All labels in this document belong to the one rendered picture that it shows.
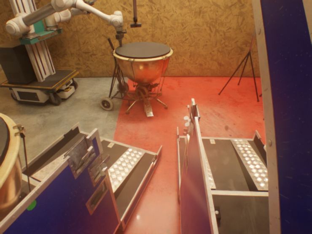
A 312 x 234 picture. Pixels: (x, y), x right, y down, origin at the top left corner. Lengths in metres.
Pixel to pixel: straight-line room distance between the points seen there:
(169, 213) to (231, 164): 0.77
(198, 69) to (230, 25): 0.88
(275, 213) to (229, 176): 1.60
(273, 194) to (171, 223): 1.34
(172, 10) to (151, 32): 0.46
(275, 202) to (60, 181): 0.61
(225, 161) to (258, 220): 0.67
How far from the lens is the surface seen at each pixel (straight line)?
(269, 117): 0.25
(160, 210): 1.60
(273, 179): 0.25
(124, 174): 1.68
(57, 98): 2.95
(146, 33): 3.34
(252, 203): 1.57
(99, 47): 3.51
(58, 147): 2.17
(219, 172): 1.85
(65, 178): 0.72
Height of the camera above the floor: 1.42
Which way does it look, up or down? 36 degrees down
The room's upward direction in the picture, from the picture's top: straight up
